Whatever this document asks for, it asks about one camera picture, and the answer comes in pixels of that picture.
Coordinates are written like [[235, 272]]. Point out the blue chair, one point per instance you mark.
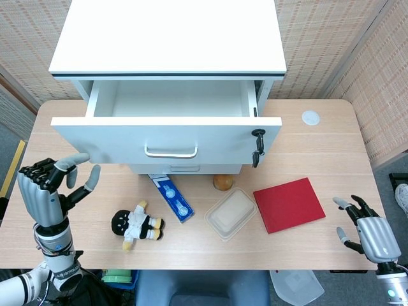
[[204, 287]]

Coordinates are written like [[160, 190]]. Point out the white three-drawer cabinet body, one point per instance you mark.
[[159, 32]]

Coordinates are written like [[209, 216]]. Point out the grey partition frame post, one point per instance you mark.
[[354, 48]]

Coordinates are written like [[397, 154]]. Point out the beige plastic lunch box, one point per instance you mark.
[[229, 215]]

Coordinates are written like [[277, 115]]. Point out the translucent white plastic cover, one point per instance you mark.
[[296, 288]]

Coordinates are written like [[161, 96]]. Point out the red square folder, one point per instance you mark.
[[288, 205]]

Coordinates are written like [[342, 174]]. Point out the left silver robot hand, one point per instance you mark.
[[39, 197]]

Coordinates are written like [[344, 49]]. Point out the white drawer with handle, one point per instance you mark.
[[220, 169]]

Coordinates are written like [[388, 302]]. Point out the large white drawer with lock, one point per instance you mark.
[[223, 140]]

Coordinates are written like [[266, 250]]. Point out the green plastic box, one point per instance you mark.
[[116, 276]]

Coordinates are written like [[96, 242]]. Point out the blue toothpaste box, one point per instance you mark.
[[173, 197]]

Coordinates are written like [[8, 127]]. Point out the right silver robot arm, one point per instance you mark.
[[392, 283]]

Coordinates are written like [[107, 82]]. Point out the black bag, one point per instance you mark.
[[95, 293]]

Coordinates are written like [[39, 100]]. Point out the small orange fruit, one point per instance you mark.
[[223, 182]]

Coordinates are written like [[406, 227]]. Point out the black and white plush doll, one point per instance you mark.
[[137, 223]]

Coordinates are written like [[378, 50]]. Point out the black keys in lock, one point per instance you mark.
[[259, 143]]

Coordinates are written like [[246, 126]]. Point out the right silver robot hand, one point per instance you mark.
[[377, 237]]

